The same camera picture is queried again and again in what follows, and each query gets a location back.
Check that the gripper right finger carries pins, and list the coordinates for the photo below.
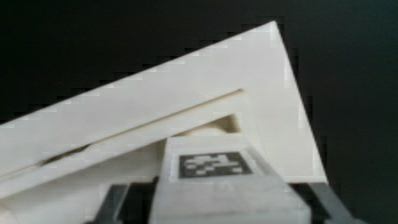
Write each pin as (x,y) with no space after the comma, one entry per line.
(340,215)

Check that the white U-shaped fence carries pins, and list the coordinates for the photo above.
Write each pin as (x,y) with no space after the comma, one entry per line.
(240,65)

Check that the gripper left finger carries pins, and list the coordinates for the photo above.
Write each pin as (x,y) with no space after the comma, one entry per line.
(110,208)

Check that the white square table top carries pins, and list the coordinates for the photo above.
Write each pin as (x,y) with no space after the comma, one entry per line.
(52,194)

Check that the white table leg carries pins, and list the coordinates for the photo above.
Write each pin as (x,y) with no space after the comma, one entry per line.
(219,186)

